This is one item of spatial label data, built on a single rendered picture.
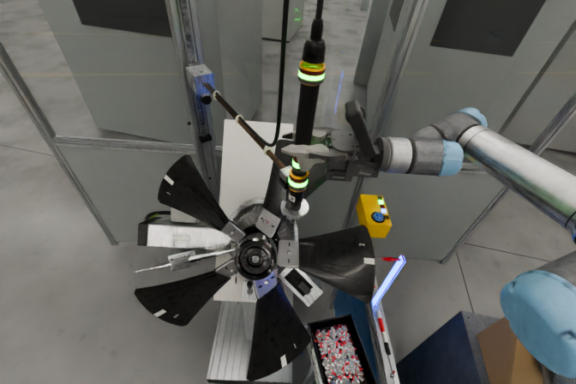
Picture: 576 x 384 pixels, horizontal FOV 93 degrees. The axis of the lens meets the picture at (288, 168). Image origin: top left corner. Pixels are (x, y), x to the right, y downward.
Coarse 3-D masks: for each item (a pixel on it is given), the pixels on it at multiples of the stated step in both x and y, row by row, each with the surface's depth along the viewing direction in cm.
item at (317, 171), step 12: (276, 144) 88; (288, 144) 86; (276, 156) 88; (288, 156) 85; (276, 168) 86; (312, 168) 80; (324, 168) 79; (276, 180) 85; (312, 180) 78; (324, 180) 78; (276, 192) 83; (312, 192) 77; (264, 204) 85; (276, 204) 82; (276, 216) 80
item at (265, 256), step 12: (252, 228) 87; (240, 240) 87; (252, 240) 76; (264, 240) 76; (276, 240) 87; (240, 252) 76; (252, 252) 77; (264, 252) 76; (276, 252) 78; (240, 264) 76; (252, 264) 77; (264, 264) 76; (252, 276) 76; (264, 276) 76
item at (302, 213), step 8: (288, 168) 66; (280, 176) 66; (288, 176) 64; (280, 184) 67; (288, 192) 67; (288, 200) 69; (304, 200) 70; (280, 208) 69; (288, 208) 68; (304, 208) 68; (288, 216) 66; (296, 216) 66; (304, 216) 67
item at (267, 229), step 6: (264, 210) 85; (264, 216) 84; (270, 216) 82; (258, 222) 85; (270, 222) 81; (276, 222) 80; (258, 228) 84; (264, 228) 82; (270, 228) 80; (276, 228) 79; (270, 234) 80
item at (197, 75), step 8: (192, 64) 100; (200, 64) 102; (192, 72) 96; (200, 72) 97; (208, 72) 97; (192, 80) 97; (200, 80) 96; (208, 80) 98; (192, 88) 101; (200, 88) 98
